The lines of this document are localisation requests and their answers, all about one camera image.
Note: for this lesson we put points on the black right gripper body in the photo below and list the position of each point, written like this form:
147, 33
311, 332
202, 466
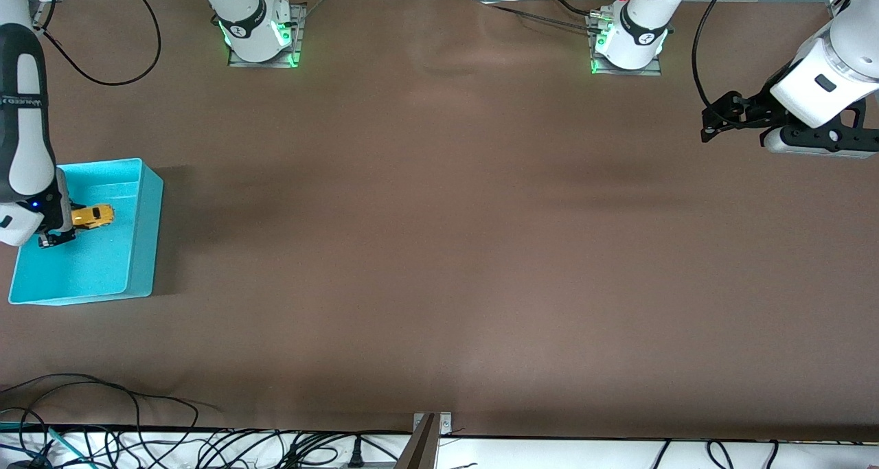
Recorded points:
60, 216

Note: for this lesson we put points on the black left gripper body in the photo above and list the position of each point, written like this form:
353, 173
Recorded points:
761, 105

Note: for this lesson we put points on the yellow beetle toy car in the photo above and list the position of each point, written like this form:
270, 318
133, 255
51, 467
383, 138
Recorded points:
96, 216

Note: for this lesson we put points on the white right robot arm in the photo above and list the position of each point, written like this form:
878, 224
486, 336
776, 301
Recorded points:
247, 23

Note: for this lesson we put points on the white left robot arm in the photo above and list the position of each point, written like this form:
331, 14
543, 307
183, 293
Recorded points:
642, 29

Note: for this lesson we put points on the turquoise plastic bin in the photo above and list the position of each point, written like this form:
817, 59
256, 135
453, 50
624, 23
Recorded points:
89, 270

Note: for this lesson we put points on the thin grey rod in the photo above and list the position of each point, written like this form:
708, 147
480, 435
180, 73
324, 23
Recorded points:
317, 5

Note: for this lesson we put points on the brown table cover sheet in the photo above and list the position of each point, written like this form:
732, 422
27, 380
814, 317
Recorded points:
439, 249

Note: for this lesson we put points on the black power plug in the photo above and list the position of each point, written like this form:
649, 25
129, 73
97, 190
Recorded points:
356, 456

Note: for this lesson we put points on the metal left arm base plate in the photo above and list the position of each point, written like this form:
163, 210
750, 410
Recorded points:
649, 71

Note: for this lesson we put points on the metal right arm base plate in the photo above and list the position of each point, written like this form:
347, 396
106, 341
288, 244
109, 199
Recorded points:
300, 29

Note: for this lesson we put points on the grey camera post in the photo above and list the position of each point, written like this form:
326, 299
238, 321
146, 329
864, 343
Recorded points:
419, 452

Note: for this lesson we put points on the small metal bracket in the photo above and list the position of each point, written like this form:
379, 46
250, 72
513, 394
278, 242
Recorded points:
445, 424

